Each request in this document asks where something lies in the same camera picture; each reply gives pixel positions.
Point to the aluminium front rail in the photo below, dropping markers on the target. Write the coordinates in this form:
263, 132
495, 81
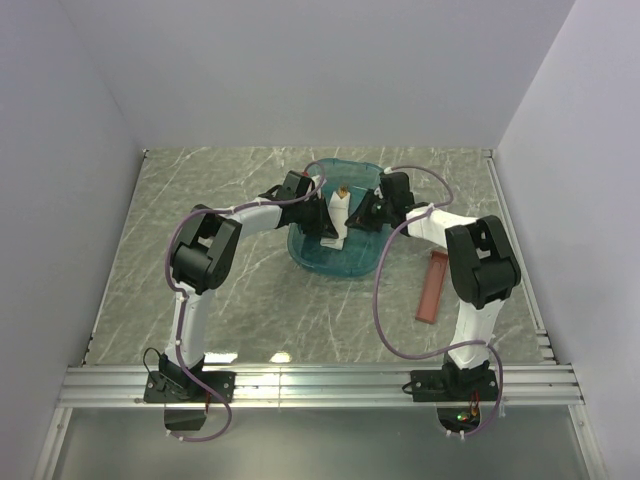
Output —
315, 386

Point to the white paper napkin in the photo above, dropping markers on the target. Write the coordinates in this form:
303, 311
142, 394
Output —
339, 212

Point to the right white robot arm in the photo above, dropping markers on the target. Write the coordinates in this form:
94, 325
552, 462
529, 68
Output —
483, 266

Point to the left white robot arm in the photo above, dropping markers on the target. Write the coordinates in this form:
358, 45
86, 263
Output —
201, 253

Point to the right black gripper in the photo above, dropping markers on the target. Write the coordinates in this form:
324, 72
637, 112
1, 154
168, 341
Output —
373, 211

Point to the teal transparent plastic bin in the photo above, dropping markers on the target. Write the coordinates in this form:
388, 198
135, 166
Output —
361, 250

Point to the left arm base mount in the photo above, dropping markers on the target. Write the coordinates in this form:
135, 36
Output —
160, 389

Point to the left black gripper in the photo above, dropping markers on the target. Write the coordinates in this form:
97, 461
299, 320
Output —
316, 216

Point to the brown utensil tray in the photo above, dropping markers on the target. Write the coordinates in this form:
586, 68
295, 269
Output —
428, 306

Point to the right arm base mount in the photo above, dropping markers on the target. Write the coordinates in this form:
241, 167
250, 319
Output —
447, 385

